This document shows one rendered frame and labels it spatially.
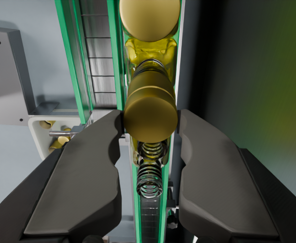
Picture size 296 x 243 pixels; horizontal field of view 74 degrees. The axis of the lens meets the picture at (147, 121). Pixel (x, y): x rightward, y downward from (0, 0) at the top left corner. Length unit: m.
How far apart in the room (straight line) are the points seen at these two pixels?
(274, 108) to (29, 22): 0.56
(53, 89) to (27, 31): 0.16
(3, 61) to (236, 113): 0.54
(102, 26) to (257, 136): 0.32
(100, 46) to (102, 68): 0.05
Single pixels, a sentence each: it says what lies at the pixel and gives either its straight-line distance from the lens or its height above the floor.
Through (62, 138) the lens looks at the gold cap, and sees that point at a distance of 0.65.
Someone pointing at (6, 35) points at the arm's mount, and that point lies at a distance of 0.59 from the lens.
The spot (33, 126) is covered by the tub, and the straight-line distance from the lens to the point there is 0.63.
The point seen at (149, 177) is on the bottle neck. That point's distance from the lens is 0.22.
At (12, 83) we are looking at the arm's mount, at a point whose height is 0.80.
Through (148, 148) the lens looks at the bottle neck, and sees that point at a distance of 0.20.
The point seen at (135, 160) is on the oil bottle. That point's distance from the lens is 0.27.
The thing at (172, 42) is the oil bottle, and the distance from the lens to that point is 0.21.
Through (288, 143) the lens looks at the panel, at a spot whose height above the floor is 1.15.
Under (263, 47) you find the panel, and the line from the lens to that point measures 0.26.
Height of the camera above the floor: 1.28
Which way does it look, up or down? 58 degrees down
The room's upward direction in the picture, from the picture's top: 178 degrees counter-clockwise
